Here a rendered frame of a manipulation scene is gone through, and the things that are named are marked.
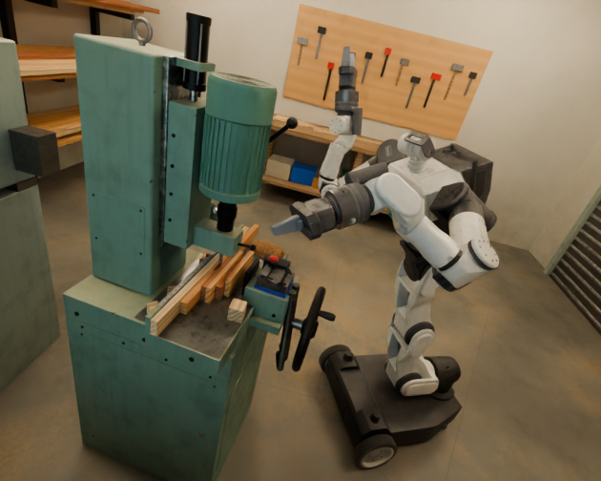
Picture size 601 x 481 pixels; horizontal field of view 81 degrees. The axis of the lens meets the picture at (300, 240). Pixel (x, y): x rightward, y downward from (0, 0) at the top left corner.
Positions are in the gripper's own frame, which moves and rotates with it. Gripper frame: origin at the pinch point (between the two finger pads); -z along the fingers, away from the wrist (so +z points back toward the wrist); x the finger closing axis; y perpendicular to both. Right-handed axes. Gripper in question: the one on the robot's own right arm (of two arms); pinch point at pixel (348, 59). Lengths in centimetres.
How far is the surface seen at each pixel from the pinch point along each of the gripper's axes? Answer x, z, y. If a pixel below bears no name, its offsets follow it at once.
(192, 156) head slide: 57, 33, 31
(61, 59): -86, -25, 233
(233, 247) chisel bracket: 48, 60, 24
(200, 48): 56, 7, 27
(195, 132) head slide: 57, 27, 29
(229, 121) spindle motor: 59, 24, 18
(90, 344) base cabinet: 63, 93, 69
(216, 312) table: 60, 76, 24
